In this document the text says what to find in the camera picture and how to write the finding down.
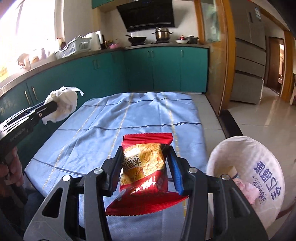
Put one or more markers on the white tissue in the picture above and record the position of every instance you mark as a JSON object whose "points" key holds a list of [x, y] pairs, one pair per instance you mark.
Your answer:
{"points": [[66, 100]]}

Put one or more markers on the blue checked tablecloth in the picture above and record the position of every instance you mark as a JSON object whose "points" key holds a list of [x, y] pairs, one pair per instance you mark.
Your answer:
{"points": [[95, 131]]}

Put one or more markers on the steel stock pot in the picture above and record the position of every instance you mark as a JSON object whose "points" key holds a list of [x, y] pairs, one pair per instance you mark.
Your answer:
{"points": [[162, 34]]}

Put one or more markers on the black wok pan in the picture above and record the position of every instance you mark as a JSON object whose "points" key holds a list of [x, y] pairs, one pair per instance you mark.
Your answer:
{"points": [[136, 40]]}

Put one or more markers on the white dish rack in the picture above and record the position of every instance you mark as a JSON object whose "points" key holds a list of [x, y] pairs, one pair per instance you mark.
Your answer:
{"points": [[73, 47]]}

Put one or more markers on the left hand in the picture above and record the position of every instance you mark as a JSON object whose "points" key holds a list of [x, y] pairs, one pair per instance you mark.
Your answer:
{"points": [[12, 173]]}

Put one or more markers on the grey refrigerator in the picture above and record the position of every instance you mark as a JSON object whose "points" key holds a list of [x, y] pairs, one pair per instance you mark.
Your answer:
{"points": [[250, 52]]}

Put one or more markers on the pink plastic bag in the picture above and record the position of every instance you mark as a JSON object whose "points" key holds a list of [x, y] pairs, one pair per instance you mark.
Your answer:
{"points": [[250, 192]]}

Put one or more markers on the white printed trash bag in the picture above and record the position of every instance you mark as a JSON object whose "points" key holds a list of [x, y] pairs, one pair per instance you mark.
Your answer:
{"points": [[255, 164]]}

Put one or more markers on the teal kitchen cabinets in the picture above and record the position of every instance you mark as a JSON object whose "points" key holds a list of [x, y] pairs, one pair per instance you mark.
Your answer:
{"points": [[164, 67]]}

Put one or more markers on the black range hood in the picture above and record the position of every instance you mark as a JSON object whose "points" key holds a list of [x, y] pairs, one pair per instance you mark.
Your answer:
{"points": [[143, 15]]}

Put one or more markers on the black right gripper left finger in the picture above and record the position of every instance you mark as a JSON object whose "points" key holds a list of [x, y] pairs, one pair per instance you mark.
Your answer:
{"points": [[74, 209]]}

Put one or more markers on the red snack wrapper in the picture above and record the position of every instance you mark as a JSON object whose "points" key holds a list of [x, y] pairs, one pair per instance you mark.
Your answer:
{"points": [[144, 180]]}

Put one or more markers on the black pot on counter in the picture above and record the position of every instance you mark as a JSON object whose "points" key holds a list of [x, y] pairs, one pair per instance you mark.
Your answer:
{"points": [[192, 39]]}

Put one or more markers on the wooden glass door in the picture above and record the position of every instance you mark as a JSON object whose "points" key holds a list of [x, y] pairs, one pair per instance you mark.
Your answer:
{"points": [[222, 54]]}

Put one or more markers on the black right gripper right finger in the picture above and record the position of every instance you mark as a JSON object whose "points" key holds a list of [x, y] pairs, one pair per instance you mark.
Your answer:
{"points": [[233, 216]]}

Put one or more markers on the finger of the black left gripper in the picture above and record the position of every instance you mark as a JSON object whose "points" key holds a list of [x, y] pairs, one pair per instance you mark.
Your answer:
{"points": [[39, 111]]}

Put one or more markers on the teal upper cabinet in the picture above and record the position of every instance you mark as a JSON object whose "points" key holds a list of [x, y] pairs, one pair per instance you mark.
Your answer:
{"points": [[104, 5]]}

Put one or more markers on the white bowl on counter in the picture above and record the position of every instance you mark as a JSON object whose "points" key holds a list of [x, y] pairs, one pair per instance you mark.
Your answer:
{"points": [[179, 41]]}

